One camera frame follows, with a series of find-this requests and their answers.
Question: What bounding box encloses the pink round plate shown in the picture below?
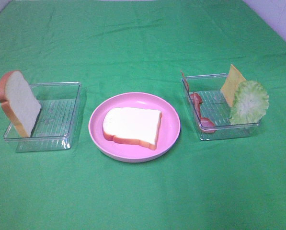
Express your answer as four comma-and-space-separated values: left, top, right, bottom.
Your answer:
88, 92, 181, 163

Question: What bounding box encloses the clear left plastic tray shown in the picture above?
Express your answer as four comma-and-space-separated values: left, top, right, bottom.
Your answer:
3, 82, 81, 152

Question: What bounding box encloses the green tablecloth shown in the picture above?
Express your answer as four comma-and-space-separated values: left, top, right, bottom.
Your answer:
0, 0, 286, 230

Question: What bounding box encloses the green lettuce leaf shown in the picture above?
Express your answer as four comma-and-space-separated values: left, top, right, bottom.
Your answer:
229, 80, 269, 125

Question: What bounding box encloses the bread slice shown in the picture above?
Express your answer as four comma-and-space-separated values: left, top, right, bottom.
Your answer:
0, 70, 41, 138
103, 107, 162, 150

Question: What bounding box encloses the clear plastic tray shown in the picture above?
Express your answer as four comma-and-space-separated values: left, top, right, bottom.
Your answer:
3, 82, 81, 152
182, 73, 260, 140

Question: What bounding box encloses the bacon strip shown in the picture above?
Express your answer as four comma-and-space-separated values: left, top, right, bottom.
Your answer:
190, 92, 216, 134
181, 70, 189, 93

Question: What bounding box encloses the clear right plastic tray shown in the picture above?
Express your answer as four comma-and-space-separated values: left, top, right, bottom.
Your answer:
182, 73, 260, 140

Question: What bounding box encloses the yellow cheese slice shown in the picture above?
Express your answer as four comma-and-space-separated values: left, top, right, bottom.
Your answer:
220, 64, 246, 107

